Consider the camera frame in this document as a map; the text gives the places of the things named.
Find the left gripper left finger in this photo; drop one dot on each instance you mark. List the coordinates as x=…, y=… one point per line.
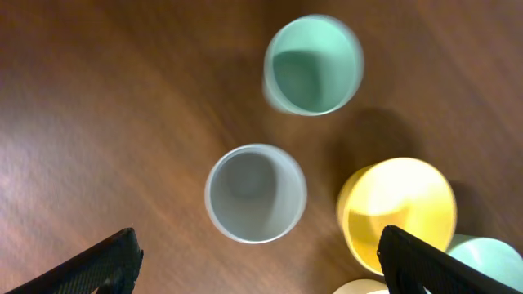
x=111, y=266

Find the yellow bowl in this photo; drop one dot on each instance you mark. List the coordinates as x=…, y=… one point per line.
x=406, y=192

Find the green cup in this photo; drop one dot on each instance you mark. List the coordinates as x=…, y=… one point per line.
x=313, y=66

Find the grey cup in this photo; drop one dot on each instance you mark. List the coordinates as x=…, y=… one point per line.
x=255, y=194

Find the white bowl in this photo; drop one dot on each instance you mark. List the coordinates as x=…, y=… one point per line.
x=363, y=286

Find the green bowl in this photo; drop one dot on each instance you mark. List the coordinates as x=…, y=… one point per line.
x=491, y=257

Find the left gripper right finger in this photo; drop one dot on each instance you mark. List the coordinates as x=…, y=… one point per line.
x=411, y=266

